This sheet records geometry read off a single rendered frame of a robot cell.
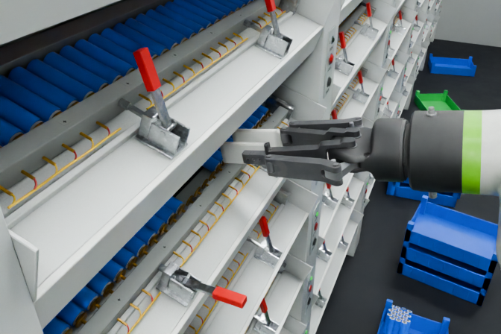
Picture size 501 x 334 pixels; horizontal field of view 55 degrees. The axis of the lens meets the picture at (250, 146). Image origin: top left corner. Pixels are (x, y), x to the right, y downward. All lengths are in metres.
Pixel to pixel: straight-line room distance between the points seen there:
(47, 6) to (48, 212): 0.15
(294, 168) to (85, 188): 0.27
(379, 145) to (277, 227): 0.41
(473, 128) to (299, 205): 0.50
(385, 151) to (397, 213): 1.68
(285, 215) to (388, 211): 1.32
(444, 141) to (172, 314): 0.34
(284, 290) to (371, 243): 1.03
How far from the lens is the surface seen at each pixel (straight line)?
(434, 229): 1.93
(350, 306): 1.80
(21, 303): 0.32
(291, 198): 0.96
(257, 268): 0.84
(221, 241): 0.61
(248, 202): 0.67
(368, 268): 1.94
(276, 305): 1.04
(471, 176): 0.55
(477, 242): 1.93
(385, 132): 0.56
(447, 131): 0.54
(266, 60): 0.62
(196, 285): 0.54
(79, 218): 0.37
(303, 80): 0.84
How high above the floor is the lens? 1.34
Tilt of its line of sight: 31 degrees down
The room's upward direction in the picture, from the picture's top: straight up
